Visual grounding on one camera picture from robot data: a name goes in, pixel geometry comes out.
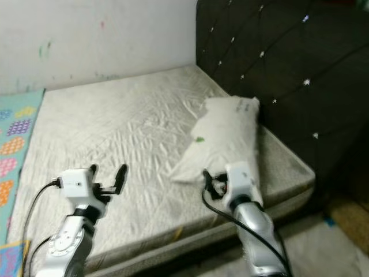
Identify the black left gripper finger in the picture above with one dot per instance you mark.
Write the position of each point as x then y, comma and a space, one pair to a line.
91, 173
120, 178

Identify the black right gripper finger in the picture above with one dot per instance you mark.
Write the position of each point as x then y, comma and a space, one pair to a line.
208, 179

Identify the white pillow with green tree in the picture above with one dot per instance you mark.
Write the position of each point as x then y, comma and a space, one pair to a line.
225, 135

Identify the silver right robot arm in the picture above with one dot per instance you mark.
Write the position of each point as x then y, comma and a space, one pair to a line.
256, 228

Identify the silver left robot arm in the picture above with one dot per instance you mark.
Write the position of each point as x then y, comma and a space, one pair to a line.
66, 248

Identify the grey quilted mattress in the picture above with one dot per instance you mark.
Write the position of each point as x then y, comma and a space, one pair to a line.
127, 127

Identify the teal blanket with coloured shapes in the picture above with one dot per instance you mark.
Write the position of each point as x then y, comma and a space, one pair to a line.
14, 144

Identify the yellow edged colourful book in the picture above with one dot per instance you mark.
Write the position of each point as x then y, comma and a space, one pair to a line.
11, 262

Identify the brown floor mat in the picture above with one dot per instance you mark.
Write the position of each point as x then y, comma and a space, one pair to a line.
349, 219

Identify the black tufted headboard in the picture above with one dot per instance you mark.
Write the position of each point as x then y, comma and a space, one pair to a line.
294, 69

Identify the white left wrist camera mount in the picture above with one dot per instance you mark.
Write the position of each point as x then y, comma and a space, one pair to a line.
76, 183

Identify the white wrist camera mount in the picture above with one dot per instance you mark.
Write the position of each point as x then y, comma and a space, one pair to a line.
241, 178
76, 183

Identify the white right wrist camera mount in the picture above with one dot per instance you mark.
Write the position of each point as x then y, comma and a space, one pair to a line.
241, 178

